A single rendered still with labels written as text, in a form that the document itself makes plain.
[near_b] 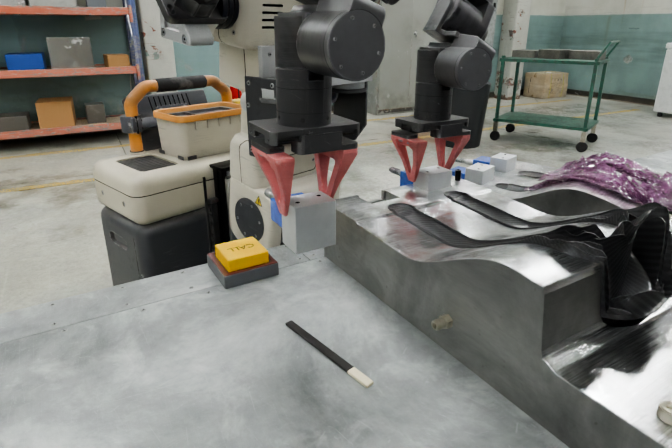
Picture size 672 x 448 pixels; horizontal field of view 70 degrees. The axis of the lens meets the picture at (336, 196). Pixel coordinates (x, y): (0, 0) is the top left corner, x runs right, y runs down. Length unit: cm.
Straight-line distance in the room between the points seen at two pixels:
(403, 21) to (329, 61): 624
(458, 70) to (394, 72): 593
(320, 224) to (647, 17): 844
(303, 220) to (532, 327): 24
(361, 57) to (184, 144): 90
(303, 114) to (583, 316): 32
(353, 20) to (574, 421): 38
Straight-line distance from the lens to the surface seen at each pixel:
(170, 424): 50
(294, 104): 48
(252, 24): 98
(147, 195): 119
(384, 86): 653
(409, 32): 670
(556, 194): 84
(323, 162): 55
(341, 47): 41
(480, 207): 74
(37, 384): 59
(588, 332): 52
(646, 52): 879
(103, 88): 595
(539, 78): 876
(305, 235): 52
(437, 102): 75
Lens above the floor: 114
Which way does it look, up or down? 20 degrees down
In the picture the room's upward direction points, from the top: straight up
